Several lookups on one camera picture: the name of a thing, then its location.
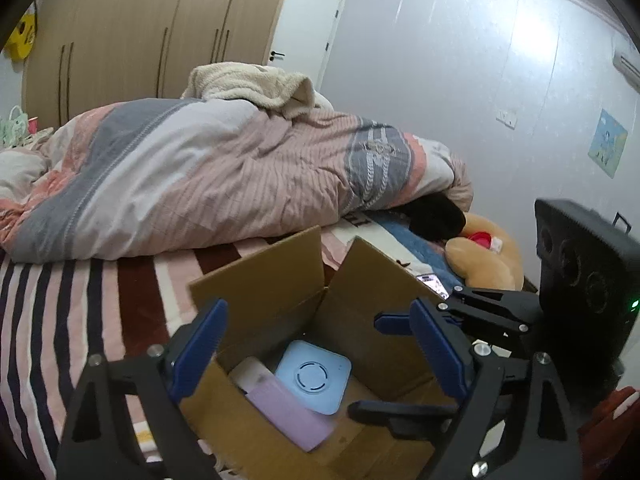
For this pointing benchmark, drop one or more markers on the tan plush toy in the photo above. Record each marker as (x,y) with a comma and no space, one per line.
(485,256)

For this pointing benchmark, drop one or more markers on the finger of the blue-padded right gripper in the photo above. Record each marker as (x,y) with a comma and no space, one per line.
(400,322)
(411,422)

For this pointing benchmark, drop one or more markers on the blue wall poster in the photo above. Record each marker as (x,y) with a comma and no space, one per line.
(608,143)

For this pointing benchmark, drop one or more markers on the lilac flat box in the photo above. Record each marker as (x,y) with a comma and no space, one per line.
(305,428)

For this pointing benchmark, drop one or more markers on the red clothing of operator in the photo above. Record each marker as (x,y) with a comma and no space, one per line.
(612,422)

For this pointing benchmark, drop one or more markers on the beige wooden wardrobe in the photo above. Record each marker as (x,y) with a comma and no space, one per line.
(90,53)

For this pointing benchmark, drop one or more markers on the white wall switch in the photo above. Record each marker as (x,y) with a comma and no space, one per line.
(507,118)

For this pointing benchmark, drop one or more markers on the white air conditioner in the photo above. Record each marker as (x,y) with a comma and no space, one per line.
(628,65)

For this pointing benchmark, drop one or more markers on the light blue square device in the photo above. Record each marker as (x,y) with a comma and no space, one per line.
(316,376)

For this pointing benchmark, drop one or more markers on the pink grey striped duvet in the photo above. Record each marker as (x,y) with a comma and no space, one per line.
(149,176)

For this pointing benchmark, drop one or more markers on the brown cardboard box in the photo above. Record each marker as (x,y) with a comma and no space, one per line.
(279,295)

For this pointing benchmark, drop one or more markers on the cream fleece blanket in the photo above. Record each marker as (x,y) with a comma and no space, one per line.
(289,94)

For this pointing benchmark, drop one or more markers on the white room door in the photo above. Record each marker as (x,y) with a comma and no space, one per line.
(304,35)

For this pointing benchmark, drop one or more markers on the white rounded item in box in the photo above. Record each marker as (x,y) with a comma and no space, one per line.
(249,373)

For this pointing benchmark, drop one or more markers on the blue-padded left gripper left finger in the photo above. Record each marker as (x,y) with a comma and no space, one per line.
(99,441)

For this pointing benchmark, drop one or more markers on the yellow hanging bag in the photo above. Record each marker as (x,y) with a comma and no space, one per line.
(22,39)

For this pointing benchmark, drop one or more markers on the items on nightstand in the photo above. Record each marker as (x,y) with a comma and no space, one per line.
(19,129)

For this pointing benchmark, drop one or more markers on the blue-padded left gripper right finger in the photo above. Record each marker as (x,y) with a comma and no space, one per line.
(513,420)

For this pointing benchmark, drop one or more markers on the striped pink navy bed blanket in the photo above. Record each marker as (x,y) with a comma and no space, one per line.
(56,315)

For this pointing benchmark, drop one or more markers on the black garment on bed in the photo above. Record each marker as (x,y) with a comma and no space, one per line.
(435,217)

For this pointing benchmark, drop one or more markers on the smartphone on bed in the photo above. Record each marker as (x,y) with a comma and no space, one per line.
(433,283)

